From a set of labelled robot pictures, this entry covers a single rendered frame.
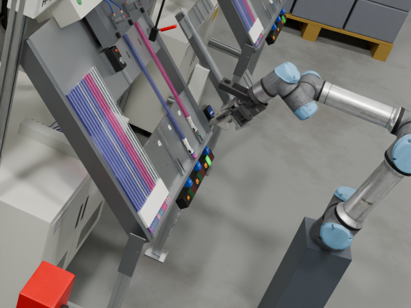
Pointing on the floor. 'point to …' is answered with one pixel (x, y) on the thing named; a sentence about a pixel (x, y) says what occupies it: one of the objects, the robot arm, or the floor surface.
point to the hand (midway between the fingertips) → (211, 119)
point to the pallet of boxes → (352, 20)
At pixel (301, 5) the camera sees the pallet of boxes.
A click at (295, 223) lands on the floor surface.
